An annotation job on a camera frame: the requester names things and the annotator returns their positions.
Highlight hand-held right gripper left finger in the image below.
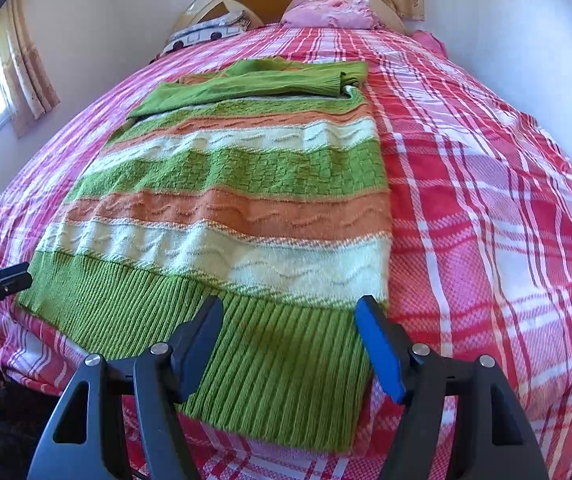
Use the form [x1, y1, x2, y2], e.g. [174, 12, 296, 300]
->
[26, 295, 225, 480]

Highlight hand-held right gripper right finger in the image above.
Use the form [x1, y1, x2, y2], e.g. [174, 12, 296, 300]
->
[354, 294, 551, 480]

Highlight green striped knit sweater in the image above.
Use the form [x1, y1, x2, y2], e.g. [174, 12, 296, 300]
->
[16, 57, 394, 453]

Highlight red plaid bedsheet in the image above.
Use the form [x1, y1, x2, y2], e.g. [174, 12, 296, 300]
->
[0, 22, 572, 480]

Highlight narrow yellow floral curtain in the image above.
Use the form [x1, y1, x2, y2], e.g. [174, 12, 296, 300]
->
[0, 0, 61, 138]

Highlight white printed pillow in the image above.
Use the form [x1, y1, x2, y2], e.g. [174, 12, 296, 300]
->
[160, 10, 251, 56]

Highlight pink cloth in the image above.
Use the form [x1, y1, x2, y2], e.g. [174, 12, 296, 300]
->
[411, 30, 448, 58]

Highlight pink pillow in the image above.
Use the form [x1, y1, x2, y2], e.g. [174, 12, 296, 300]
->
[281, 0, 381, 31]

